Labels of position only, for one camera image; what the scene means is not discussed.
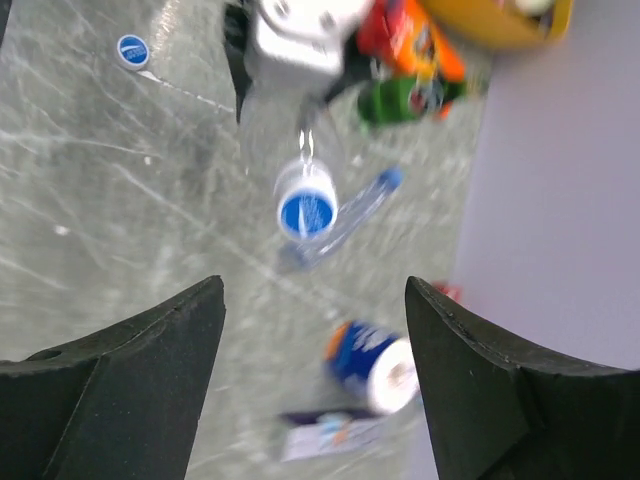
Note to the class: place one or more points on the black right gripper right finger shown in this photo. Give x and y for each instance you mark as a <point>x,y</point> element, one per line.
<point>501,407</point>

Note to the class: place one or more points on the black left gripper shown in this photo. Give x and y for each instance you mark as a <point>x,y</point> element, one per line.
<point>236,22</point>

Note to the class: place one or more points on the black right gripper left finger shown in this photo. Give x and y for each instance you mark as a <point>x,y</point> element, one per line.
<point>122,403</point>

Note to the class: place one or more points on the clear plastic bottle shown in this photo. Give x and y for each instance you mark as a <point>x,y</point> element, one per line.
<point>298,257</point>
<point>277,126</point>

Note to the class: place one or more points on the green glass bottle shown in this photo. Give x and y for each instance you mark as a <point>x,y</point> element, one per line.
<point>406,99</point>

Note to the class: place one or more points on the toilet paper roll blue wrapper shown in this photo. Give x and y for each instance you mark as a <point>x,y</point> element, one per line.
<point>374,364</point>

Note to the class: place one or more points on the red rectangular box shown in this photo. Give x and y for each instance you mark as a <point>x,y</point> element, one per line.
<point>452,291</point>

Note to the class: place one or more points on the silver toothpaste box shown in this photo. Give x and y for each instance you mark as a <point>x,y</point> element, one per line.
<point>312,434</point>

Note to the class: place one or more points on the orange razor box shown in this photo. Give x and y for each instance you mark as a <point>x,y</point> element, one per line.
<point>404,37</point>

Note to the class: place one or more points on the yellow plastic basket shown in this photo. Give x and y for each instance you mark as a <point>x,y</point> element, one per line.
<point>500,26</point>

